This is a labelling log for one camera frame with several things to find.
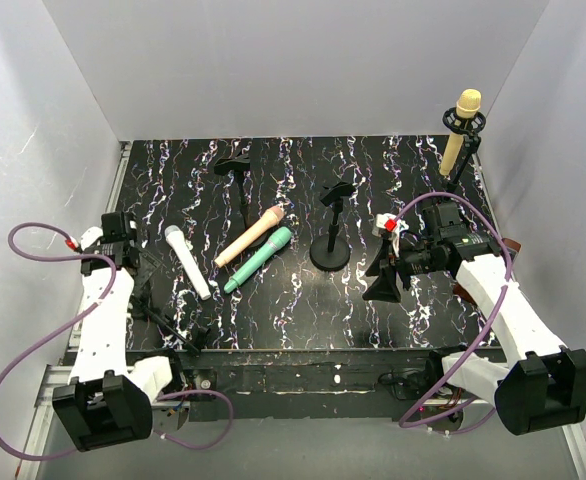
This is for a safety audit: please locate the small black tripod stand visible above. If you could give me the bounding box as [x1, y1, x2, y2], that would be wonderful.
[130, 295, 211, 357]

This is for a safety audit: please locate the green microphone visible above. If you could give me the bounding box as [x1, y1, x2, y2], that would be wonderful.
[224, 227, 292, 294]

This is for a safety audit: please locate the pink microphone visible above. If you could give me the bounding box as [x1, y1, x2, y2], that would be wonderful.
[214, 206, 284, 268]

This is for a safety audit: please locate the black tripod shock-mount stand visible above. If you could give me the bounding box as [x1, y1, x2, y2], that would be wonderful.
[443, 131, 482, 193]

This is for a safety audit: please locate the yellow microphone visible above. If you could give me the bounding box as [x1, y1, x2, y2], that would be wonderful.
[439, 89, 486, 177]

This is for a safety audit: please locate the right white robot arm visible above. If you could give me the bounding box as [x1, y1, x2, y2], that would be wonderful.
[363, 192, 586, 435]

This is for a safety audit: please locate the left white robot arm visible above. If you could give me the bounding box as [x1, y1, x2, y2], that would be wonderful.
[52, 211, 182, 452]

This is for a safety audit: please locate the black round-base mic stand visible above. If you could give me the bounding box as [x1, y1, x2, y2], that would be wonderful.
[309, 181, 355, 272]

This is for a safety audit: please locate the black rear mic stand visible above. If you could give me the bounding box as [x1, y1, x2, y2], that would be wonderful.
[213, 153, 251, 230]

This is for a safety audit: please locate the white microphone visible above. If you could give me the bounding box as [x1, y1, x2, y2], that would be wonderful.
[164, 225, 211, 301]

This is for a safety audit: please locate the brown box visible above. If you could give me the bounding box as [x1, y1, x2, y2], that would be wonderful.
[453, 238, 521, 306]

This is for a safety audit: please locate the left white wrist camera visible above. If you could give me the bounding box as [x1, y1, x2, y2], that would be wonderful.
[73, 226, 103, 254]

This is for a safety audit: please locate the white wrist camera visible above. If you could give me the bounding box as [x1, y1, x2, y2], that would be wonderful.
[372, 213, 400, 256]
[73, 226, 103, 254]

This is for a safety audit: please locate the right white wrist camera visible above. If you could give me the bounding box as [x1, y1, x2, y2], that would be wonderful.
[372, 213, 400, 256]

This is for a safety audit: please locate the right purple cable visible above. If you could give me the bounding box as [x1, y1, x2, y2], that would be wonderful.
[392, 192, 517, 434]

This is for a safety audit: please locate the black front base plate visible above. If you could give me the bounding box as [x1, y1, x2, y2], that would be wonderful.
[179, 348, 431, 421]

